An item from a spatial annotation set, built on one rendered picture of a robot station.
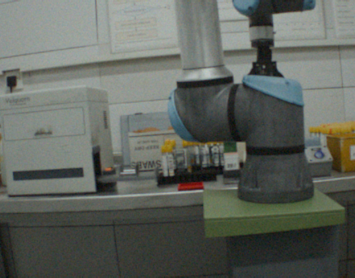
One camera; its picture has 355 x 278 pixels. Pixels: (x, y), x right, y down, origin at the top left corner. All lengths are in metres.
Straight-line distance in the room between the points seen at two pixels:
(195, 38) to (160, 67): 0.97
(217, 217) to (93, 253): 1.29
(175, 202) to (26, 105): 0.50
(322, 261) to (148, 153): 0.82
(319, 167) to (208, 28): 0.52
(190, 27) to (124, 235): 1.22
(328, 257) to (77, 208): 0.67
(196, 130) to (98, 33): 1.09
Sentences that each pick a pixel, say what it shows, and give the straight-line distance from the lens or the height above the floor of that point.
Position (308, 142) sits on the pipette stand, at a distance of 1.26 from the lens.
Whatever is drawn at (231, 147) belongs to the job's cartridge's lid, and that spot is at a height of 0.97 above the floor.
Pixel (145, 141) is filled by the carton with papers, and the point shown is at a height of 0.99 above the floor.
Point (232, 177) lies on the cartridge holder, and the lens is 1.16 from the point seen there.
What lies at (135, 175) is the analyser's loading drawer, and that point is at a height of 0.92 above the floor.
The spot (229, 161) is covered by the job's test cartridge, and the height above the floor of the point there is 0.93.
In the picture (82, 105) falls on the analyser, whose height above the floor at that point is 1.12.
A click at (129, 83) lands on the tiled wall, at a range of 1.78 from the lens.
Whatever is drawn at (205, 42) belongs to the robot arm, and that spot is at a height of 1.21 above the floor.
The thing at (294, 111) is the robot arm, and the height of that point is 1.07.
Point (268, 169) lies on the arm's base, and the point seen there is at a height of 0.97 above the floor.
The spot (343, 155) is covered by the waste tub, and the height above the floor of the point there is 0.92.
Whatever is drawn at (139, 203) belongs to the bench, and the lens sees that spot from 1.11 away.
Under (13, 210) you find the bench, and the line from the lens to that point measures 1.22.
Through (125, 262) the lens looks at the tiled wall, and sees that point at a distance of 1.90.
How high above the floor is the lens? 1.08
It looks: 3 degrees down
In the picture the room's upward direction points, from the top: 5 degrees counter-clockwise
